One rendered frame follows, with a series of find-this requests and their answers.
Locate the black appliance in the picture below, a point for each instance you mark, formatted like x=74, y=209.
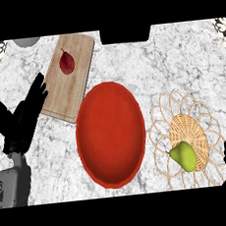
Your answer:
x=125, y=34

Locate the woven wicker placemat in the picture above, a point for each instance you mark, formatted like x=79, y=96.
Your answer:
x=186, y=137

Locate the red oval bowl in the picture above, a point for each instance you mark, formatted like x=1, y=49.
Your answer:
x=110, y=135

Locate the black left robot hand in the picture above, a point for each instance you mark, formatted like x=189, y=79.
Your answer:
x=22, y=119

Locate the green pear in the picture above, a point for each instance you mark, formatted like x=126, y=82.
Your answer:
x=185, y=157

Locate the wooden cutting board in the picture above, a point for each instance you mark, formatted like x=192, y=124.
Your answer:
x=68, y=78

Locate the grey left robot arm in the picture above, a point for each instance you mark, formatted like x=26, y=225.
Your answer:
x=12, y=186

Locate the grey round object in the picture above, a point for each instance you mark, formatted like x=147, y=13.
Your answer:
x=26, y=41

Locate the red pear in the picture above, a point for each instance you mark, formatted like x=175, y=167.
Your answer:
x=67, y=63

